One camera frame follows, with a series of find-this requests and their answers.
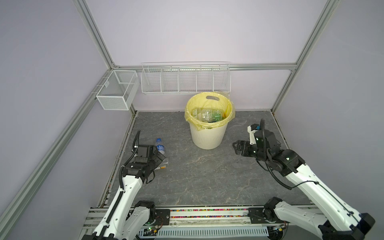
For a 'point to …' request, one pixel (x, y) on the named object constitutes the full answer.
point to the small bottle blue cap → (160, 147)
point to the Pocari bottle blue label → (207, 115)
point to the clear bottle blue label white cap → (216, 115)
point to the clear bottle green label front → (195, 114)
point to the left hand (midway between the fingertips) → (157, 162)
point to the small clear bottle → (163, 167)
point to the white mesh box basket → (118, 90)
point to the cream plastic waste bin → (209, 138)
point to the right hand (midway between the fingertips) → (240, 145)
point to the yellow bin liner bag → (210, 100)
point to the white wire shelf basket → (186, 78)
